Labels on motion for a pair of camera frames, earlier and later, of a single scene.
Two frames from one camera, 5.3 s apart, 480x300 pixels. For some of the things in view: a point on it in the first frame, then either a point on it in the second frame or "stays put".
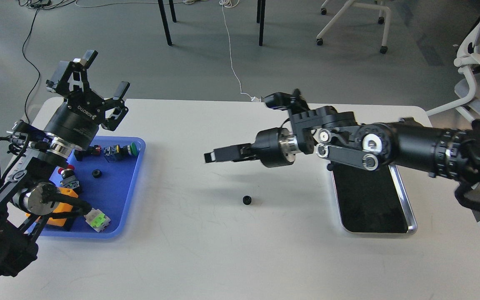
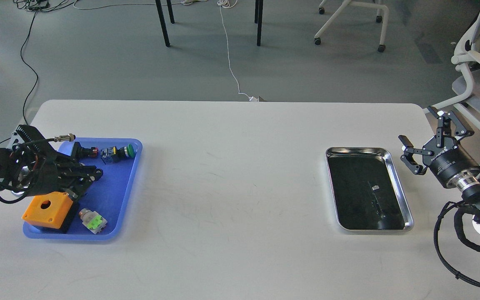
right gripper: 275,147 to 447,159
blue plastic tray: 105,176 stays put
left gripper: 76,121 to 56,174
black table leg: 165,22 stays put
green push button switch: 115,152 stays put
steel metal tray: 373,202 stays put
